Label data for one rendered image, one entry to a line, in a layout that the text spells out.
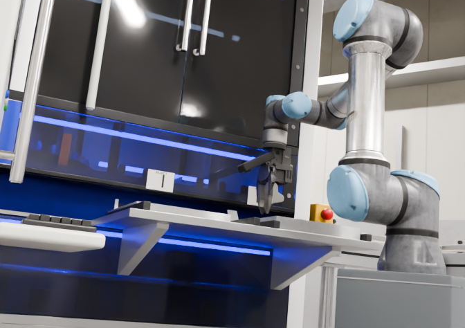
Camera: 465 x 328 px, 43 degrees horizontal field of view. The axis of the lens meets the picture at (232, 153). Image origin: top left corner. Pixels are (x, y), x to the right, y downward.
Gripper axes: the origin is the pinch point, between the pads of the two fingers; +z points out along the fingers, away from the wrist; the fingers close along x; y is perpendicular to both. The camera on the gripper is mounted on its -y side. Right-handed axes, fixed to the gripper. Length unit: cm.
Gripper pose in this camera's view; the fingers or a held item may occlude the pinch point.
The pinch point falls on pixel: (262, 209)
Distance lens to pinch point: 175.4
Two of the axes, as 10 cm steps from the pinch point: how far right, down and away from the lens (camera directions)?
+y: 9.1, 1.7, 3.8
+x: -4.0, 1.6, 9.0
